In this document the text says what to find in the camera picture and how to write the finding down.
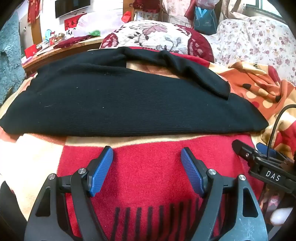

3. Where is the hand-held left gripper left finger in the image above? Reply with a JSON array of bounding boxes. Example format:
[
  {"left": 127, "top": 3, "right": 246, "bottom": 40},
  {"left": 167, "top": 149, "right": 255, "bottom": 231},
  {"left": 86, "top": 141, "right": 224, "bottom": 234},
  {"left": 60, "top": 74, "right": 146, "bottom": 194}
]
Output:
[{"left": 24, "top": 146, "right": 114, "bottom": 241}]

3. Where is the black cable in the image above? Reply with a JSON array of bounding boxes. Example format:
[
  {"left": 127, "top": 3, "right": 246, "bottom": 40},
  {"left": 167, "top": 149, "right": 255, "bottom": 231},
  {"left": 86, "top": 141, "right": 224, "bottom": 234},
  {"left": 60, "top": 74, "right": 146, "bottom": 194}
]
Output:
[{"left": 267, "top": 104, "right": 296, "bottom": 160}]

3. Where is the red white floral blanket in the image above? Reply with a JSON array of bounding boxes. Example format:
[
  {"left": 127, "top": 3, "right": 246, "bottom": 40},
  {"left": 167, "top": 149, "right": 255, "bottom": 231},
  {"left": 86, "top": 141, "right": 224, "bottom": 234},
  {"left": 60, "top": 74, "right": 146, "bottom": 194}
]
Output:
[{"left": 100, "top": 20, "right": 214, "bottom": 62}]

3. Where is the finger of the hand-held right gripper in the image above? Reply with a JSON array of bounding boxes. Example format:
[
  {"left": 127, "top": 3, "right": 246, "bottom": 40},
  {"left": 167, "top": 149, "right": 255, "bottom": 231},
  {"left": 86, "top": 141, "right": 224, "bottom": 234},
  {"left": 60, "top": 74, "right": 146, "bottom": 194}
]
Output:
[
  {"left": 256, "top": 142, "right": 281, "bottom": 160},
  {"left": 232, "top": 139, "right": 256, "bottom": 164}
]

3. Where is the red orange printed blanket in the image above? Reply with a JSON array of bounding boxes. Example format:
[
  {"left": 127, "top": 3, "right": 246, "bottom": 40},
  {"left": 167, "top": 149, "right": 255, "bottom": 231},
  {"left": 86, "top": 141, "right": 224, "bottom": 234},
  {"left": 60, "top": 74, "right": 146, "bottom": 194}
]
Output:
[{"left": 0, "top": 47, "right": 296, "bottom": 241}]

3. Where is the window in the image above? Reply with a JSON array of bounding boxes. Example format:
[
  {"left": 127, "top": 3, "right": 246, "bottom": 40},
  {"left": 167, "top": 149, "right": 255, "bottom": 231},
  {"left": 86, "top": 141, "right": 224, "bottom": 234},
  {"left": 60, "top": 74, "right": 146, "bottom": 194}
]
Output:
[{"left": 245, "top": 0, "right": 286, "bottom": 17}]

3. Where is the white floral quilt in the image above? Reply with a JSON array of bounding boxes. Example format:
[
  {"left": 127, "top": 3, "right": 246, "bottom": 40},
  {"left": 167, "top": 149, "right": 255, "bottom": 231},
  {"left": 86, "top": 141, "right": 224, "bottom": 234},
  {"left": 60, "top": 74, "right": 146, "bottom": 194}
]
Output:
[{"left": 203, "top": 16, "right": 296, "bottom": 81}]

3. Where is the red wall hanging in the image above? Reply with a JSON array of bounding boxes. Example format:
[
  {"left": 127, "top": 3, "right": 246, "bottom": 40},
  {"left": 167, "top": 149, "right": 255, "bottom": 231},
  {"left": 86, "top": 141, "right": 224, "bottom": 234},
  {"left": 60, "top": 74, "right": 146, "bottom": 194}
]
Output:
[{"left": 27, "top": 0, "right": 41, "bottom": 24}]

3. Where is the red paper banner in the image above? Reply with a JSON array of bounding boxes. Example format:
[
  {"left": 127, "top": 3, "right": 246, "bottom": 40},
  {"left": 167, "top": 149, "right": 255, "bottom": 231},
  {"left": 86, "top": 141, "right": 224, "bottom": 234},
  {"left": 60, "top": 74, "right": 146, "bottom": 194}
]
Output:
[{"left": 64, "top": 15, "right": 82, "bottom": 31}]

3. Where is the wooden desk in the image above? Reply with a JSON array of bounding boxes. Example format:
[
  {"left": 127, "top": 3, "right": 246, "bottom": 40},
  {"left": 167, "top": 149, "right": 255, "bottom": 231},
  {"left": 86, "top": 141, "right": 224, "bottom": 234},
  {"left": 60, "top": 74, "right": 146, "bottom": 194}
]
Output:
[{"left": 22, "top": 35, "right": 104, "bottom": 77}]

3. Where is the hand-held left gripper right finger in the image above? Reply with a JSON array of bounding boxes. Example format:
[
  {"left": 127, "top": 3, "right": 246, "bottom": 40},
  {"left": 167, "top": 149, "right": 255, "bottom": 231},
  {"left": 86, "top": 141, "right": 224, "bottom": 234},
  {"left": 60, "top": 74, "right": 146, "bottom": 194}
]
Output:
[{"left": 181, "top": 147, "right": 269, "bottom": 241}]

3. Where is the red box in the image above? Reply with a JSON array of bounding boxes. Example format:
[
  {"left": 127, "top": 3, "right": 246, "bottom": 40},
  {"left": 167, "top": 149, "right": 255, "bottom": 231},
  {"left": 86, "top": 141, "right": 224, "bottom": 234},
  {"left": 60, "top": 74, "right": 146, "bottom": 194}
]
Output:
[{"left": 24, "top": 44, "right": 38, "bottom": 57}]

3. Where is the white plastic bag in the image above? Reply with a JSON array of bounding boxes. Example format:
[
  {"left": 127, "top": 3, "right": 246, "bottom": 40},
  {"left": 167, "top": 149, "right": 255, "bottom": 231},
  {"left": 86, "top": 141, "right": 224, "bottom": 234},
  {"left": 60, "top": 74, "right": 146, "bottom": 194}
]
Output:
[{"left": 73, "top": 12, "right": 123, "bottom": 38}]

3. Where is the dark red knitted cloth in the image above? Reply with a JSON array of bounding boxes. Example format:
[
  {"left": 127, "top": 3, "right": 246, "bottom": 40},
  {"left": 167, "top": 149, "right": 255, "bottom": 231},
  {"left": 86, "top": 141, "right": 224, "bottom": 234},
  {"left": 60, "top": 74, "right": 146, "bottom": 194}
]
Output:
[{"left": 54, "top": 34, "right": 102, "bottom": 49}]

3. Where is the flat screen monitor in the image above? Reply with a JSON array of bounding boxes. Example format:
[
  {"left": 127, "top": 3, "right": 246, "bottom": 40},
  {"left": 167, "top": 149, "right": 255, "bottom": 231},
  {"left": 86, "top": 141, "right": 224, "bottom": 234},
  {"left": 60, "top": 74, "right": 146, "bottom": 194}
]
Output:
[{"left": 55, "top": 0, "right": 91, "bottom": 19}]

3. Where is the teal bag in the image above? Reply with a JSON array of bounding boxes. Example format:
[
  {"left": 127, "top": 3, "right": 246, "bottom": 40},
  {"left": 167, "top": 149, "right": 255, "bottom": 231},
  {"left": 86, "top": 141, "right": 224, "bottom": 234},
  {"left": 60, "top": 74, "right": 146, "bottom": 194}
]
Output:
[{"left": 194, "top": 6, "right": 218, "bottom": 36}]

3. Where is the blue-grey fuzzy cloth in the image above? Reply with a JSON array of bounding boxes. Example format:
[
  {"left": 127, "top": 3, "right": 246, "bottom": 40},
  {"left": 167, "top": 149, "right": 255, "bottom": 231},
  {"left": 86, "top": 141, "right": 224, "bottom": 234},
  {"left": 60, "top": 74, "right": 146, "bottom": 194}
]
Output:
[{"left": 0, "top": 11, "right": 26, "bottom": 106}]

